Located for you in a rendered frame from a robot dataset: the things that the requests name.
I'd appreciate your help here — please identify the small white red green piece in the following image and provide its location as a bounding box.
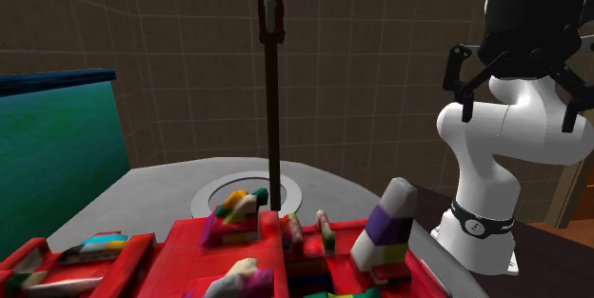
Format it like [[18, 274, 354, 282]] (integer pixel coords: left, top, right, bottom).
[[314, 209, 337, 257]]

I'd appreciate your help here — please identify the tall grey purple white block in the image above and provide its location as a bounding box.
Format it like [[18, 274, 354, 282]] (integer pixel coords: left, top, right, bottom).
[[349, 176, 419, 287]]

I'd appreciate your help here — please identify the teal shower curtain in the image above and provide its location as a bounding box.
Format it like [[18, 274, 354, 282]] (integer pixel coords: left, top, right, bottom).
[[0, 68, 132, 262]]

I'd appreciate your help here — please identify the dark robot stand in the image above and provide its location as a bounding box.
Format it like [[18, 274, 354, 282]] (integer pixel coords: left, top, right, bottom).
[[411, 185, 594, 298]]

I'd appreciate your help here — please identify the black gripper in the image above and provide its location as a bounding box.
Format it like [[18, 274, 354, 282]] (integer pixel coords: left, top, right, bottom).
[[442, 0, 594, 133]]

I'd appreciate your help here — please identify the yellow green red multicoloured toy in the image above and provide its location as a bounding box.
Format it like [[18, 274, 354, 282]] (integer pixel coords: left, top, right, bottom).
[[199, 187, 270, 248]]

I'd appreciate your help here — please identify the brown wooden door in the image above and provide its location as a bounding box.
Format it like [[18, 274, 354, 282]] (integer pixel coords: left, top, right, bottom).
[[544, 148, 594, 231]]

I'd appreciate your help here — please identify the blue yellow black flat piece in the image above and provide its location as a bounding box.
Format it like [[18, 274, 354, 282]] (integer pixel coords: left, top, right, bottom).
[[59, 232, 129, 262]]

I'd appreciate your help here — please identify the red compartment tray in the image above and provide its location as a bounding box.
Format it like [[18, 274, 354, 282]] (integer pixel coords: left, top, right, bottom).
[[0, 209, 452, 298]]

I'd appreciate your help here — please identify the white magenta toy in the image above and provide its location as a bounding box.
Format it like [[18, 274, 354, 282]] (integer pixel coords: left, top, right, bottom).
[[184, 257, 276, 298]]

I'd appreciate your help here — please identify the small red green striped piece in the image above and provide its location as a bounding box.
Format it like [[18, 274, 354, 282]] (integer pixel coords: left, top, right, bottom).
[[280, 212, 306, 262]]

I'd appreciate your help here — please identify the white green flat piece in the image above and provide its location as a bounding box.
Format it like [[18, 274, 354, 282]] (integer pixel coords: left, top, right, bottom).
[[3, 246, 104, 298]]

